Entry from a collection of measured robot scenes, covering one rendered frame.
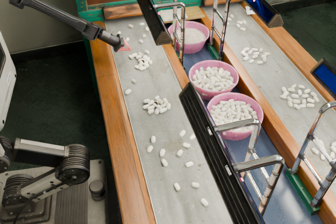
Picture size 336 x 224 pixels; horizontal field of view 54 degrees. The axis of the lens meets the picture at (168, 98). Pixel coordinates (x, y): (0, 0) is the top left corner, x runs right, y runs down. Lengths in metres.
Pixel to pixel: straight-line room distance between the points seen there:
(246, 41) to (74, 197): 1.34
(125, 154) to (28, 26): 2.03
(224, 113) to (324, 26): 2.57
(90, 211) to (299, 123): 1.06
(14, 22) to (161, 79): 1.75
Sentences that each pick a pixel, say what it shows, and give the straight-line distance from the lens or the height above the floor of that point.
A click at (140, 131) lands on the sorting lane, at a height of 0.74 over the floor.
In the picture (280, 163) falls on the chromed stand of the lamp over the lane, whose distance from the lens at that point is 1.04.
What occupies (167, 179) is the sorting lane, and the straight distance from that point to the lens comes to 1.38.
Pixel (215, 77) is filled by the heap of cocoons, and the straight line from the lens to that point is 1.83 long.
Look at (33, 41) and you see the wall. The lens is 3.29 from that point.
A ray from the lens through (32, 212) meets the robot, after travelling 1.66.
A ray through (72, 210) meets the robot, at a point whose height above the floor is 0.48.
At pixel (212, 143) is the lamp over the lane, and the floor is 1.10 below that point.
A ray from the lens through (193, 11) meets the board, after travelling 2.32.
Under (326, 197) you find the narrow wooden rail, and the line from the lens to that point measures 1.44.
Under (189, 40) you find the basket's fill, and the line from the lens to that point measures 2.10.
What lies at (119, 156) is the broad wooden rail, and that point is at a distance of 1.42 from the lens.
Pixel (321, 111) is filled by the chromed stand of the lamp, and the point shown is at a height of 1.09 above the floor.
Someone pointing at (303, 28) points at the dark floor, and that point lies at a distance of 3.89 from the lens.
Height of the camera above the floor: 1.90
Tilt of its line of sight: 44 degrees down
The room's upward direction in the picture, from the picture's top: straight up
